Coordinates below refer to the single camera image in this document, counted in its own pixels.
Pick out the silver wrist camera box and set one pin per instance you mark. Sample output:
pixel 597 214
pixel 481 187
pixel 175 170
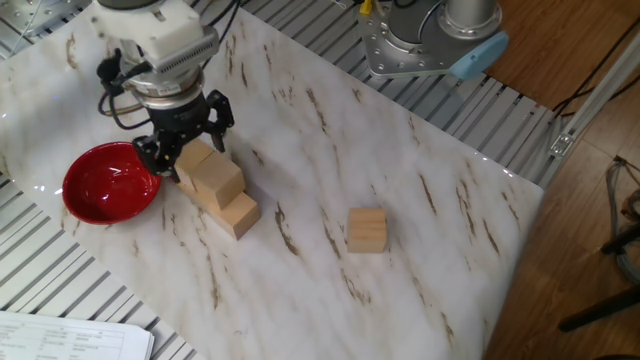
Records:
pixel 190 50

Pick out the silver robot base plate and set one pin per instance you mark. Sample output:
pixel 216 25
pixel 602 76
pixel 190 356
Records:
pixel 385 55

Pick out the white printed paper stack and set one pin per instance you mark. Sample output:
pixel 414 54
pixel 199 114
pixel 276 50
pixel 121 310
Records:
pixel 60 340

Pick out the red glossy bowl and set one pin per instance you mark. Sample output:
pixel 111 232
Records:
pixel 105 187

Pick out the aluminium frame profile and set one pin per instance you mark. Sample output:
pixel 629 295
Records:
pixel 595 97

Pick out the white marble pattern board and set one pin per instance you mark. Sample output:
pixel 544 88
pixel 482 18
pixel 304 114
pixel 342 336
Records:
pixel 350 150

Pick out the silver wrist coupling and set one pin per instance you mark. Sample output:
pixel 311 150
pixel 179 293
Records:
pixel 165 90

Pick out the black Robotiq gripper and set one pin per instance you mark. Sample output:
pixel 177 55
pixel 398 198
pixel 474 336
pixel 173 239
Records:
pixel 180 117

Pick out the yellow plastic clip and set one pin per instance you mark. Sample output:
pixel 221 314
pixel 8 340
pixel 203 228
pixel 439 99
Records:
pixel 366 6

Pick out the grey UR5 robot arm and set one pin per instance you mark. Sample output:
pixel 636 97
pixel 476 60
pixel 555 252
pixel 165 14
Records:
pixel 430 30

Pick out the black chair base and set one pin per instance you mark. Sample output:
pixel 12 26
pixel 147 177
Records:
pixel 600 310

